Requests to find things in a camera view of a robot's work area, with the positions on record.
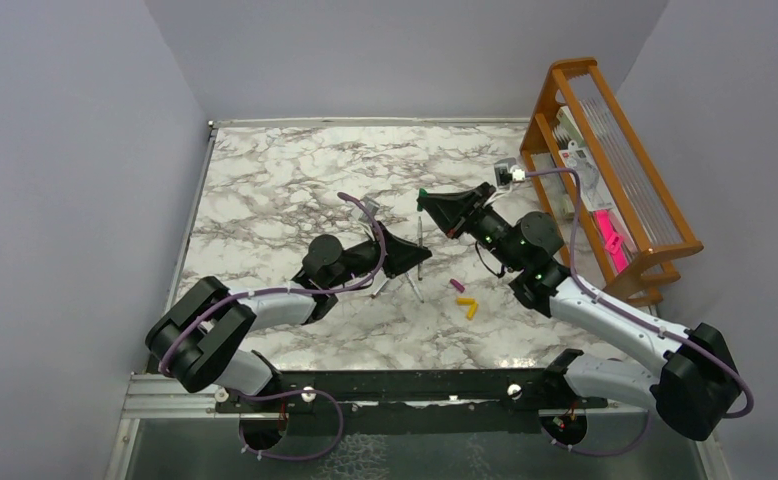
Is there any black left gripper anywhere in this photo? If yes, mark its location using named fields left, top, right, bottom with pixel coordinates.
left=326, top=220, right=431, bottom=289

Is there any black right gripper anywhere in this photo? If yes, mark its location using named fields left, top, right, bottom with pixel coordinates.
left=419, top=181, right=524, bottom=272

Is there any magenta pen cap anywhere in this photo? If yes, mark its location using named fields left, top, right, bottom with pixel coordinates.
left=449, top=278, right=465, bottom=293

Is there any white marker pen green cap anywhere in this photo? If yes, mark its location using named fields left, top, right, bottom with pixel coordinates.
left=416, top=213, right=424, bottom=282

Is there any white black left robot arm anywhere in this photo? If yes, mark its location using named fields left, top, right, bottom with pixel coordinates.
left=145, top=226, right=432, bottom=411

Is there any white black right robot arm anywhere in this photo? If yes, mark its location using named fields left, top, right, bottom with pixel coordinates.
left=416, top=183, right=745, bottom=441

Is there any white marker pen green end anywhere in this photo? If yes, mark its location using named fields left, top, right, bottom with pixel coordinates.
left=405, top=272, right=425, bottom=303

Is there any white packaged item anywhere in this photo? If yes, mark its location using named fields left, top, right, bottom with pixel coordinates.
left=553, top=106, right=615, bottom=212

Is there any pink packaged item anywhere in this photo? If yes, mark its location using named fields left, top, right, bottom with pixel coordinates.
left=593, top=210, right=629, bottom=273

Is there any orange wooden rack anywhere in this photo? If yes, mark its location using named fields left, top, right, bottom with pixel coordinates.
left=519, top=57, right=703, bottom=307

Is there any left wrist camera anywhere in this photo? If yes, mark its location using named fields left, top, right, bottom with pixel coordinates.
left=354, top=196, right=380, bottom=228

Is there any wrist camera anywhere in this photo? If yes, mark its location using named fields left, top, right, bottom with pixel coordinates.
left=354, top=196, right=380, bottom=228
left=493, top=157, right=527, bottom=193

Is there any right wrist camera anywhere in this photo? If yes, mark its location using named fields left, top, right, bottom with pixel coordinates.
left=493, top=157, right=527, bottom=193

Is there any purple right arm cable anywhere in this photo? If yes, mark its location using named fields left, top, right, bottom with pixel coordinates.
left=524, top=166, right=756, bottom=458

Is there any black mounting rail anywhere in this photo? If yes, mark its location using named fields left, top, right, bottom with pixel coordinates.
left=215, top=368, right=607, bottom=436

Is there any aluminium frame rail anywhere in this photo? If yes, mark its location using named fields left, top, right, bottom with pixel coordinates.
left=121, top=367, right=712, bottom=420

